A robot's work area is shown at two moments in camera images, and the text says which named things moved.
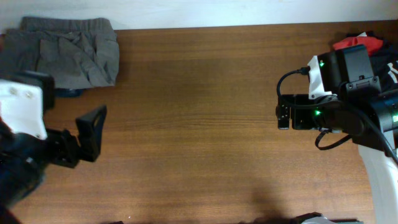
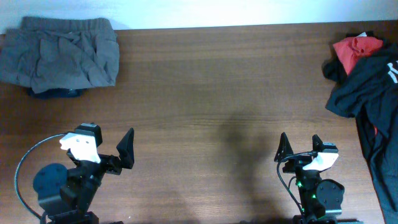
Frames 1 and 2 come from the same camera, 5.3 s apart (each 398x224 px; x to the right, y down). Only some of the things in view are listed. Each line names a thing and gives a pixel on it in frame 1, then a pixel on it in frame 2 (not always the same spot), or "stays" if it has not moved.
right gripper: (300, 121) -> (287, 150)
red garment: (372, 44) stays
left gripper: (91, 137) -> (124, 149)
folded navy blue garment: (69, 93) stays
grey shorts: (76, 52) stays
